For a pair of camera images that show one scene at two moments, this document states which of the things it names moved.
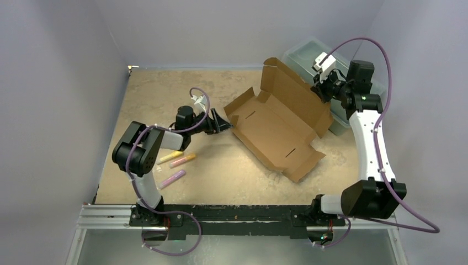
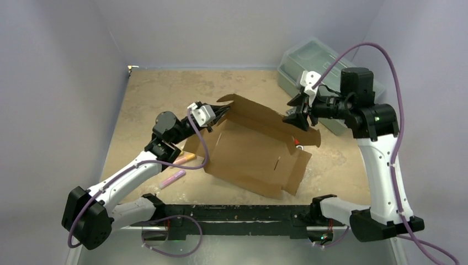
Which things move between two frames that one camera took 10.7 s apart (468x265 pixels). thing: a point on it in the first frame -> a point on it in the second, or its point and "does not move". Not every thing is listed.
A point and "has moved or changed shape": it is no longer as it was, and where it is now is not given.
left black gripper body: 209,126 -> 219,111
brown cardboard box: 283,122 has moved or changed shape
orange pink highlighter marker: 187,158 does not move
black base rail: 266,222 does not move
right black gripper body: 325,89 -> 304,109
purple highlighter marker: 177,175 does not move
